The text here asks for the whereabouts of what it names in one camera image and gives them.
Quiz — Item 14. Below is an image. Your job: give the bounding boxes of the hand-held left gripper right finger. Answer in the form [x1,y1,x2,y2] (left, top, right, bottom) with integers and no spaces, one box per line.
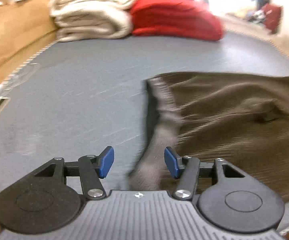
[164,146,247,201]

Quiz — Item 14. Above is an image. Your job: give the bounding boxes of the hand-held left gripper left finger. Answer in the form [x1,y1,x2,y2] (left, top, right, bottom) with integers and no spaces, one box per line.
[33,146,115,201]

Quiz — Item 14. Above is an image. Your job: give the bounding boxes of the brown corduroy pants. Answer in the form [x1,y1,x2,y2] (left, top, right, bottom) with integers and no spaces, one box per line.
[128,71,289,203]

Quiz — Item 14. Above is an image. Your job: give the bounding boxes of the red folded blanket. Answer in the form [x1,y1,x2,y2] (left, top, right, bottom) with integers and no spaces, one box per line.
[130,0,225,42]

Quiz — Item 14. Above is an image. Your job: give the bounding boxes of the cream folded fleece blanket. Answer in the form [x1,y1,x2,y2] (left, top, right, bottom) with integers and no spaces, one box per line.
[49,0,139,43]

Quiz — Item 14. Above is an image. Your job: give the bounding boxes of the dark red cushion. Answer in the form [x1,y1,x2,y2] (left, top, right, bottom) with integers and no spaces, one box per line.
[261,3,284,35]

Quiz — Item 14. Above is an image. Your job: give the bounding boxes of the wooden bed frame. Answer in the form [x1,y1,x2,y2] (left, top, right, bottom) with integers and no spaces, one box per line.
[0,0,67,98]

